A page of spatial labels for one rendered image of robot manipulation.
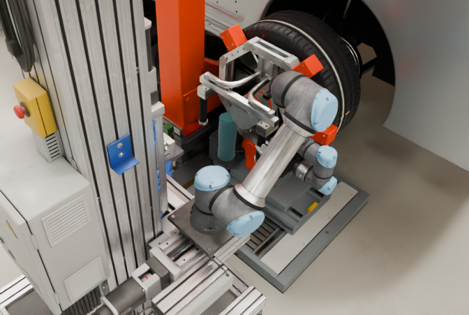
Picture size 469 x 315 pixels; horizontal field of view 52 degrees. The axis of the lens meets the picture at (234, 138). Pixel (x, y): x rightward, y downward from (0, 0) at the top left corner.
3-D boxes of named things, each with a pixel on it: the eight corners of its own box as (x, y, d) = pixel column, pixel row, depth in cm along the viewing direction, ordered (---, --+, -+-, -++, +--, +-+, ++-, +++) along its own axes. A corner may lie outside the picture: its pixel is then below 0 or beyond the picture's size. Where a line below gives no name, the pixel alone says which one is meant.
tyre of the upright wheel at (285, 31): (315, 154, 258) (391, 86, 204) (288, 177, 244) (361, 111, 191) (235, 65, 267) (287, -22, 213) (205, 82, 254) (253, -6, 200)
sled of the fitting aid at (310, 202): (329, 200, 278) (332, 188, 271) (292, 237, 258) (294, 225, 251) (263, 156, 301) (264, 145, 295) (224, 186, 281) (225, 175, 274)
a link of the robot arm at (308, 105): (223, 213, 165) (313, 79, 153) (252, 242, 156) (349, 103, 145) (202, 212, 155) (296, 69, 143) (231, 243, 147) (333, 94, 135)
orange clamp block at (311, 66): (310, 77, 200) (324, 67, 192) (299, 84, 195) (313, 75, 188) (301, 63, 200) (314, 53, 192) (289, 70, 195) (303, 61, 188)
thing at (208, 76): (262, 78, 210) (265, 57, 202) (233, 97, 199) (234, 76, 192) (233, 61, 218) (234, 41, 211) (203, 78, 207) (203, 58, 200)
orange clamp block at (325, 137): (318, 128, 212) (335, 139, 208) (308, 137, 207) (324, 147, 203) (321, 116, 207) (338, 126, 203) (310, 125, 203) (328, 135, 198)
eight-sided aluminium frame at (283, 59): (308, 167, 227) (330, 73, 190) (300, 174, 224) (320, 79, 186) (225, 114, 252) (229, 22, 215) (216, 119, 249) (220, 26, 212)
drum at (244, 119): (280, 114, 223) (284, 91, 213) (250, 137, 211) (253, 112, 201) (257, 101, 229) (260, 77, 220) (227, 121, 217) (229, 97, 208)
